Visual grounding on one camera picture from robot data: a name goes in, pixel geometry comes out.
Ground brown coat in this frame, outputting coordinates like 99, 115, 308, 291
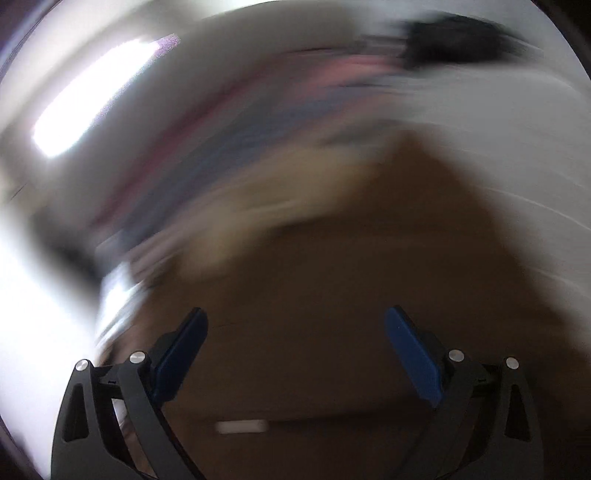
109, 134, 590, 479

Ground grey quilted bed mattress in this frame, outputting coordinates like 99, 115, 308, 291
368, 59, 591, 296

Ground blue-grey folded blanket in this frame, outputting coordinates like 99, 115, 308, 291
101, 84, 380, 252

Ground black jacket on bed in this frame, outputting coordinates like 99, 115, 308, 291
402, 14, 527, 70

